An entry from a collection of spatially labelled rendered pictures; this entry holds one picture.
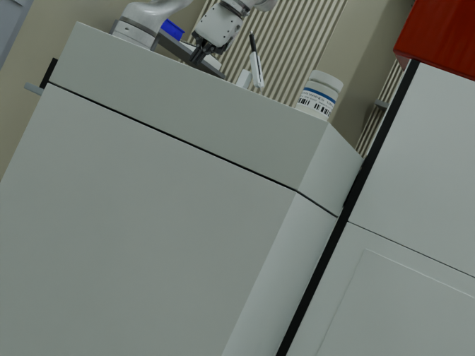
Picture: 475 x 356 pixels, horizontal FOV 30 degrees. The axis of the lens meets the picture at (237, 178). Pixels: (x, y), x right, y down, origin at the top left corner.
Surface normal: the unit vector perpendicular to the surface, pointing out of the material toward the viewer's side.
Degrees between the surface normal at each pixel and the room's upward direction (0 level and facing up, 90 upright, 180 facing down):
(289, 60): 90
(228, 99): 90
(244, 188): 90
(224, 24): 92
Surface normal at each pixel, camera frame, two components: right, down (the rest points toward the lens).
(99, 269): -0.32, -0.18
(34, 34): 0.79, 0.35
